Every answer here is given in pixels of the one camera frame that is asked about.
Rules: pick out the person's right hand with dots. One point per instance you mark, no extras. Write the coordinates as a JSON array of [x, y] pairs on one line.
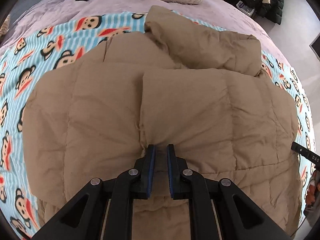
[[311, 210]]

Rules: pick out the lavender bed cover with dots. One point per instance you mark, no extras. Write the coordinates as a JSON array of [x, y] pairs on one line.
[[215, 12]]

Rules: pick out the wall mounted television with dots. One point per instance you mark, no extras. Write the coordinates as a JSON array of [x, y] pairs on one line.
[[315, 46]]

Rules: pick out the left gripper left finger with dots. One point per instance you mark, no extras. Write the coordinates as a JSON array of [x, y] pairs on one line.
[[103, 209]]

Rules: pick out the tan puffer jacket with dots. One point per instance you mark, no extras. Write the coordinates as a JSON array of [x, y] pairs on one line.
[[204, 91]]

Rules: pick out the orange striped cloth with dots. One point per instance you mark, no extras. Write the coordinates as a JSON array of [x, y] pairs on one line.
[[5, 26]]

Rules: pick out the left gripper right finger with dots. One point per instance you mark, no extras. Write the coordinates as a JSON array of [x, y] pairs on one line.
[[218, 209]]

